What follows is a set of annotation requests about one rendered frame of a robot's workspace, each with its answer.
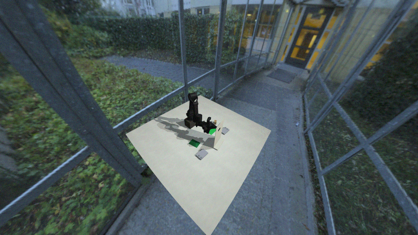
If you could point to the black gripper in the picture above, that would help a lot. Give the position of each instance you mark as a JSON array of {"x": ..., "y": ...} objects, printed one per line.
[{"x": 209, "y": 125}]

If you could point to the beige flat panel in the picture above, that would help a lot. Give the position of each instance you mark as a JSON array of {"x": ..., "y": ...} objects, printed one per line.
[{"x": 218, "y": 140}]

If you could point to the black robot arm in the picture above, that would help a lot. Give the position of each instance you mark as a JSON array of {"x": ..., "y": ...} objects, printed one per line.
[{"x": 192, "y": 113}]

